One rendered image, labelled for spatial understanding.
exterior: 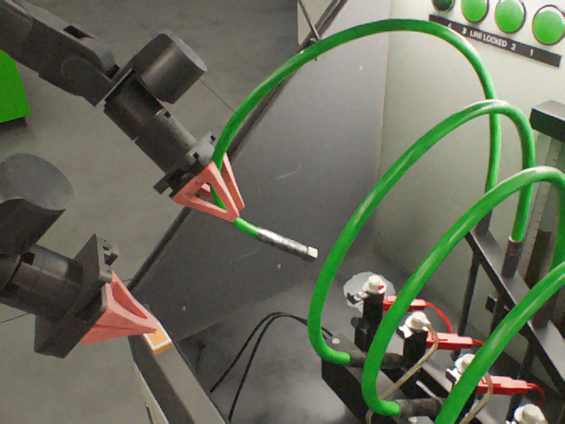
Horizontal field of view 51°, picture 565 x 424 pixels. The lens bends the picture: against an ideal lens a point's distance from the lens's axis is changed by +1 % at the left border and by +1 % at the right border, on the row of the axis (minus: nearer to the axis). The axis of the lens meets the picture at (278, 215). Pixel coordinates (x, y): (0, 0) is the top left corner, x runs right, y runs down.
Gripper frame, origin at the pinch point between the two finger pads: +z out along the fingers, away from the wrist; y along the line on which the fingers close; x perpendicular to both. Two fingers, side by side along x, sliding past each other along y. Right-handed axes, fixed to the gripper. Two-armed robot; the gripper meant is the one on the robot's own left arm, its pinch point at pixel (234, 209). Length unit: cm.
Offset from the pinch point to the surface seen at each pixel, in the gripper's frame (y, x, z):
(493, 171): 11.4, -25.8, 20.7
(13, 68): 255, 161, -113
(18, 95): 257, 173, -102
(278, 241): 3.2, 0.1, 7.7
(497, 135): 10.0, -29.1, 16.7
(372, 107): 39.1, -15.1, 8.2
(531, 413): -16.9, -15.7, 33.0
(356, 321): 0.1, -1.2, 22.3
